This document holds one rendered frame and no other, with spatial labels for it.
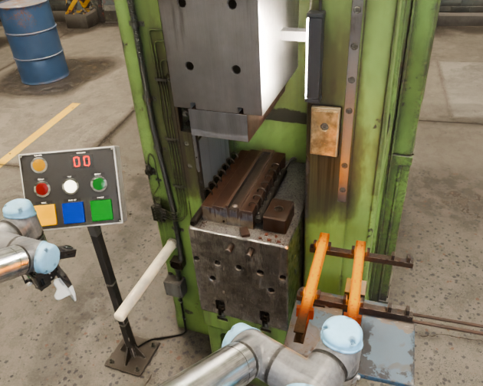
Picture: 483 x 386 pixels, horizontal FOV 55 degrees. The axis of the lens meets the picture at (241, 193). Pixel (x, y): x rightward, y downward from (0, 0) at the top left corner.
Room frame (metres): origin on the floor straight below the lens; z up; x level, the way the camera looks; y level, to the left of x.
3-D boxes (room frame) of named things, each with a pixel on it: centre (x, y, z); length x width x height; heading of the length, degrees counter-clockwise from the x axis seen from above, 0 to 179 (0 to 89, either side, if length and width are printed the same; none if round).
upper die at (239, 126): (1.52, -0.02, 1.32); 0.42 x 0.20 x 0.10; 157
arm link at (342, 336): (0.54, -0.16, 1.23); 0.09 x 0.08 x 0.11; 140
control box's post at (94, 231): (1.47, 0.60, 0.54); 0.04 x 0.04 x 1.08; 67
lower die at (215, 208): (1.52, -0.02, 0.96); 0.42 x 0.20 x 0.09; 157
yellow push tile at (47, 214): (1.34, 0.70, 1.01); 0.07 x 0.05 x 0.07; 92
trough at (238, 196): (1.51, -0.05, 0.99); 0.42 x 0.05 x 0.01; 157
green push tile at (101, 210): (1.35, 0.50, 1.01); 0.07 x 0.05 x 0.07; 92
